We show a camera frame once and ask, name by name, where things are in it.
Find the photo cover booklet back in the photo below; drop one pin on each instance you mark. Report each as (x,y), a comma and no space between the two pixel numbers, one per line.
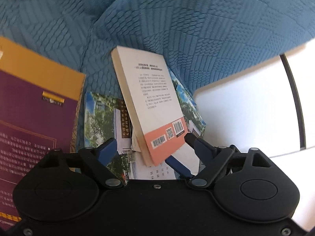
(193,119)

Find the black curved metal rail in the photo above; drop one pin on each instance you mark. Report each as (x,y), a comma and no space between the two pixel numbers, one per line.
(297,102)

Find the purple cover book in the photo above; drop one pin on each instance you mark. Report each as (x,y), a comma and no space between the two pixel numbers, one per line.
(38,105)

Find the tan landscape cover book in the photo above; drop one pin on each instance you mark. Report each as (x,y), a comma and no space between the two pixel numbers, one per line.
(74,132)

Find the blue textured sofa cover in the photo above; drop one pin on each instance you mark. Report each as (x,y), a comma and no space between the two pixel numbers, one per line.
(225,52)

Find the white orange cover book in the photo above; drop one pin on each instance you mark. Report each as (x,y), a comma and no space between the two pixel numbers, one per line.
(151,101)

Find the photo cover booklet front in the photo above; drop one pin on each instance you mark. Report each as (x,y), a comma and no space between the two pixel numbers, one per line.
(106,117)

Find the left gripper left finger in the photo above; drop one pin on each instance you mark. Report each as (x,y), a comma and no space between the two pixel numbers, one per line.
(95,161)

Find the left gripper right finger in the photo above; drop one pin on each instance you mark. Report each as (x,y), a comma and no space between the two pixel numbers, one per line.
(215,160)

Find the photo cover booklet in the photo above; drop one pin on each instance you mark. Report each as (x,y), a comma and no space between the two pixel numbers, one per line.
(106,117)
(193,119)

